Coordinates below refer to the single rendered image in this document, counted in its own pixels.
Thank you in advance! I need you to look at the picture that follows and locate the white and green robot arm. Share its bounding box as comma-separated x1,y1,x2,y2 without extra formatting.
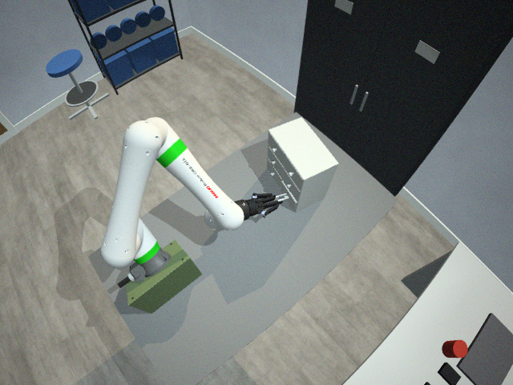
101,117,250,288

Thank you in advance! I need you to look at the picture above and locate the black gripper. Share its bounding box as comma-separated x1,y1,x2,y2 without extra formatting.
246,193,289,217

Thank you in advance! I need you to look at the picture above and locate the small beige chest of grey drawers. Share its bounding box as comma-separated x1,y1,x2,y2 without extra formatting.
269,117,338,213

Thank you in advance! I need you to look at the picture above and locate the grey drawer front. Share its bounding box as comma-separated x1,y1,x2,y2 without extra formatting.
269,133,285,166
283,169,300,201
281,181,297,211
268,159,281,188
285,156,303,191
269,147,283,178

